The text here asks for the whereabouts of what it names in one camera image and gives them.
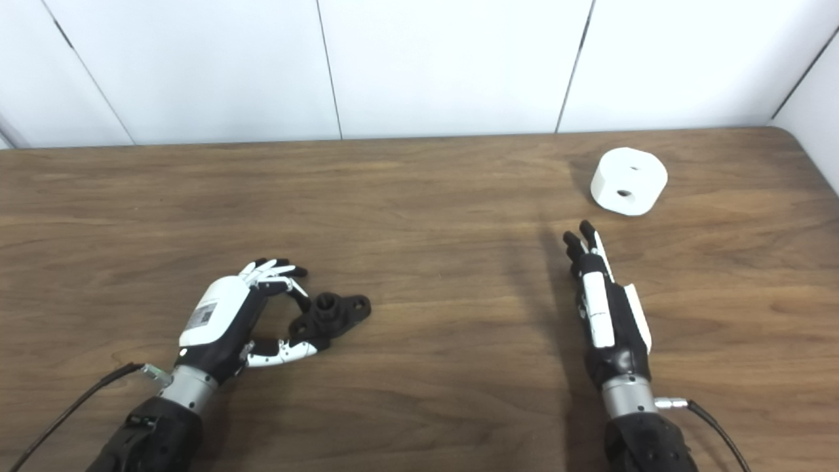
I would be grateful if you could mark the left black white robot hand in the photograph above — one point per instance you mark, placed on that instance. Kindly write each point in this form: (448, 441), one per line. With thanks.
(213, 314)

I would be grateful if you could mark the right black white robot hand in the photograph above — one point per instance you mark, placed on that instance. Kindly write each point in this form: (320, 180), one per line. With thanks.
(600, 314)

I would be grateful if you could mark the black flanged holder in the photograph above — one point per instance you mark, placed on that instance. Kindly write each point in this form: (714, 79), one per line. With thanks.
(331, 318)

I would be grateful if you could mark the round white piece with hole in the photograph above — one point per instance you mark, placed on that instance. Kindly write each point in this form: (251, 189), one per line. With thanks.
(626, 174)

